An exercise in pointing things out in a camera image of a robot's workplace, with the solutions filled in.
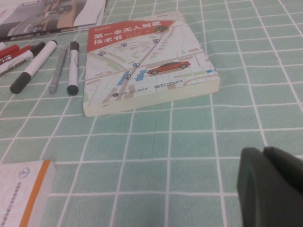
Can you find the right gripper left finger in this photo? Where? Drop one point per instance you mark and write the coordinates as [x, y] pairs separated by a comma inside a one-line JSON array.
[[253, 184]]

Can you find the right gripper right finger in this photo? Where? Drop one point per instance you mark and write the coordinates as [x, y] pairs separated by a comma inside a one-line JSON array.
[[288, 189]]

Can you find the grey transparent pen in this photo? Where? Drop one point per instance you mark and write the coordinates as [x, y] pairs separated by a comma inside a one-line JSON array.
[[56, 73]]

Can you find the black pen red cap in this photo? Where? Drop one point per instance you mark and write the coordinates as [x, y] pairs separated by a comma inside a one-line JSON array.
[[10, 50]]

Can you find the all white pen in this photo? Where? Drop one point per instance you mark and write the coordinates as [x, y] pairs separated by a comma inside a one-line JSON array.
[[2, 46]]

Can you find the green checked tablecloth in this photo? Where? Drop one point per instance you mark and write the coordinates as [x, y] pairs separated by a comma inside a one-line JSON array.
[[165, 142]]

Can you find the red car map book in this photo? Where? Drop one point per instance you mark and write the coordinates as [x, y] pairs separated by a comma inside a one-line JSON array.
[[142, 71]]

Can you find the white marker black cap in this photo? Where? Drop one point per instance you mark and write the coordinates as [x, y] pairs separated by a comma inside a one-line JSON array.
[[19, 62], [35, 65], [73, 68]]

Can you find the orange spine white book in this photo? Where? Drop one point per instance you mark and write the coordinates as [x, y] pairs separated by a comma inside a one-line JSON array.
[[19, 194]]

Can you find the robot photo brochure stack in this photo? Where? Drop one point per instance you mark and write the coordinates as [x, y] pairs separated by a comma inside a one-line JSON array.
[[47, 16]]

